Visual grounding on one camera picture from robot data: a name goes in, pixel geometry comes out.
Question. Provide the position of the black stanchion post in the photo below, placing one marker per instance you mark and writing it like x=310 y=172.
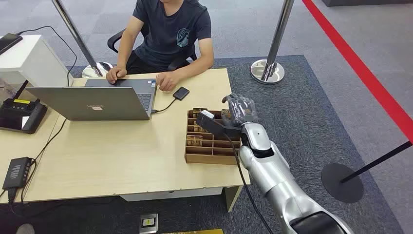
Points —
x=342 y=182

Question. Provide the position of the metal floor socket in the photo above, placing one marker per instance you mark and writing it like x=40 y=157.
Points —
x=148 y=223

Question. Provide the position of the black office chair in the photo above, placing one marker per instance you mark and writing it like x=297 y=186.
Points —
x=115 y=40

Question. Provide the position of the person's left forearm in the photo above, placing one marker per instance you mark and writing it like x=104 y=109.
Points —
x=195 y=68

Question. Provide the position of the wooden desk side panel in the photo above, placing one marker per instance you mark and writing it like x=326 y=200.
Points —
x=233 y=197

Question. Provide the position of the person's left hand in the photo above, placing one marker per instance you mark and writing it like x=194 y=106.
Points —
x=167 y=81

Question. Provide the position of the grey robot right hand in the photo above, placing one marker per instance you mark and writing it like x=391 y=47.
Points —
x=240 y=109

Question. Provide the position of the dark grey carpet mat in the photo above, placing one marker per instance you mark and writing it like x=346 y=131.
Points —
x=290 y=106

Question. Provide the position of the grey round object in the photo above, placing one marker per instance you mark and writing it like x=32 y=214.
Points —
x=25 y=229

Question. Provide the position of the person's right forearm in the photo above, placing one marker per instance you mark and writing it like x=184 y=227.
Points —
x=125 y=51

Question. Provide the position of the person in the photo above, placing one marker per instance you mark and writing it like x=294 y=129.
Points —
x=171 y=35

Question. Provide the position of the wooden slotted card holder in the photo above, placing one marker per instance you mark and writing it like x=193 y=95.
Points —
x=209 y=151

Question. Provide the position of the red floor tape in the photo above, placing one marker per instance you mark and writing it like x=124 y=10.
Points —
x=364 y=74

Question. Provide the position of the grey laptop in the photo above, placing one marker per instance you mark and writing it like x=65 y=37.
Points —
x=96 y=103

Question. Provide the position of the black remote controller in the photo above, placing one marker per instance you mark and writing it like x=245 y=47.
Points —
x=21 y=114

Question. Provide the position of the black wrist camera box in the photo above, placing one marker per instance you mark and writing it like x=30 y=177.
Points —
x=214 y=125

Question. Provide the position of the small black external drive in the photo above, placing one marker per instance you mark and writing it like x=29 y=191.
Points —
x=181 y=93

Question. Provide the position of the white cabinet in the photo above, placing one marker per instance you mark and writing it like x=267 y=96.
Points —
x=32 y=61

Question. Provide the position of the yellow floor strip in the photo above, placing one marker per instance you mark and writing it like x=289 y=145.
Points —
x=193 y=231

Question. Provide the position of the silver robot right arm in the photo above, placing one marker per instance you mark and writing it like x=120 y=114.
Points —
x=274 y=174

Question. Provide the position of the black usb hub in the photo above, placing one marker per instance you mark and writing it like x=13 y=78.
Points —
x=16 y=172

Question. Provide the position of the black smartphone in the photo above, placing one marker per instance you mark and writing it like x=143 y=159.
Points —
x=8 y=42

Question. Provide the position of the person's right hand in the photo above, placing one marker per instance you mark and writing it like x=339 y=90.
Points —
x=115 y=73

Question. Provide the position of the chrome stanchion post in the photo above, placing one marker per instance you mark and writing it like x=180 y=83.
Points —
x=77 y=35
x=274 y=45

